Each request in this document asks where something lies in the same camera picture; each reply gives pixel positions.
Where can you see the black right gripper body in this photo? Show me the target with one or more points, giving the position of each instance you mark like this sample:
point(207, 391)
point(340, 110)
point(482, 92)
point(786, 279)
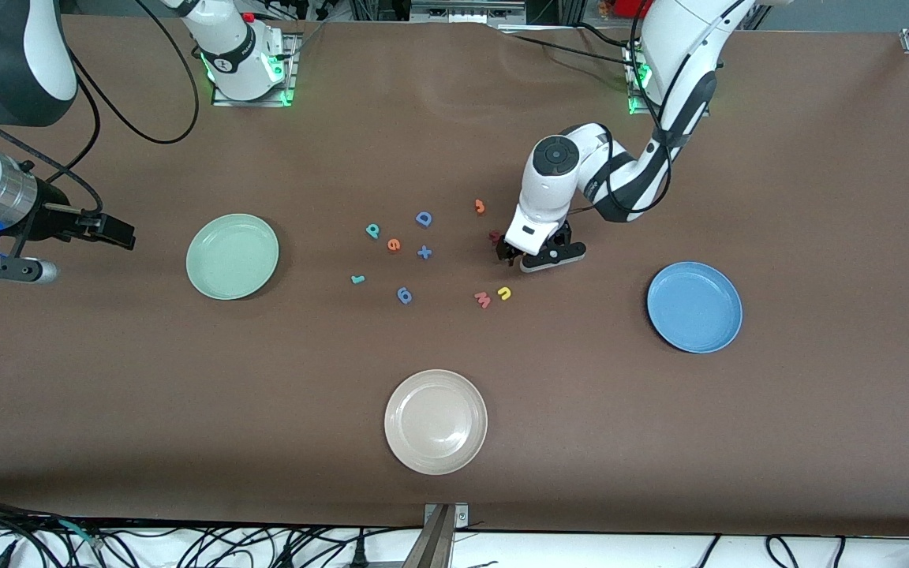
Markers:
point(54, 220)

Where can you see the teal letter P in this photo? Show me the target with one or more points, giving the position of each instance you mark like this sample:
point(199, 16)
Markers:
point(372, 230)

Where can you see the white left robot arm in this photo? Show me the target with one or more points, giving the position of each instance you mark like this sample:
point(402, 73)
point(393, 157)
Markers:
point(555, 155)

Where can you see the pink letter W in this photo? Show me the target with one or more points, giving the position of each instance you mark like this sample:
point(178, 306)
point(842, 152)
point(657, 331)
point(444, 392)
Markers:
point(482, 300)

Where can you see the blue letter D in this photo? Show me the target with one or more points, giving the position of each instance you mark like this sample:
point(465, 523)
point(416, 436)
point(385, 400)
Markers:
point(423, 219)

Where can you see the blue number 6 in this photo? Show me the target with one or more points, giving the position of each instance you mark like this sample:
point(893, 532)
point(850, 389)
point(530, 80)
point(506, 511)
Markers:
point(405, 296)

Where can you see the green plate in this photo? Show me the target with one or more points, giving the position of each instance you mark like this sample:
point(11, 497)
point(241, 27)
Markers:
point(232, 256)

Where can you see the blue plate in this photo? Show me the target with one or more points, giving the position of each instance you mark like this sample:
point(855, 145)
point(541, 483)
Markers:
point(694, 308)

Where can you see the brown table cover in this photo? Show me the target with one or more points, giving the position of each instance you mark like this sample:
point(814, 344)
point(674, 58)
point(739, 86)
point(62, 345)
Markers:
point(107, 394)

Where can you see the beige plate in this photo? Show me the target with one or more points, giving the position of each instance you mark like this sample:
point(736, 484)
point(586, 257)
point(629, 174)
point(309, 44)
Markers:
point(435, 422)

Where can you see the red box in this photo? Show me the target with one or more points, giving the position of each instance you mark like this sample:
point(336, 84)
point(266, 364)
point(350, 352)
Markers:
point(628, 8)

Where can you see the grey metal rack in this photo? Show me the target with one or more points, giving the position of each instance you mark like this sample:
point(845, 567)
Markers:
point(466, 9)

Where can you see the black power plug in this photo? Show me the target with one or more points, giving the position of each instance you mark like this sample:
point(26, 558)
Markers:
point(359, 552)

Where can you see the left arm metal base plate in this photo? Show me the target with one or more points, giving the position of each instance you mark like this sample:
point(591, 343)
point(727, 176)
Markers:
point(699, 112)

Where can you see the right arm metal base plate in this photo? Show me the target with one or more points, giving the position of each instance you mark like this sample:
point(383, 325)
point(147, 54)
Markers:
point(253, 102)

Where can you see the metal corner bracket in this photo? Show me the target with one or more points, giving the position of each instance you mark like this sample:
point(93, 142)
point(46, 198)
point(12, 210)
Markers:
point(461, 517)

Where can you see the aluminium profile post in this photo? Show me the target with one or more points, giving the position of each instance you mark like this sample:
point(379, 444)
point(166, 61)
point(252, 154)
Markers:
point(432, 544)

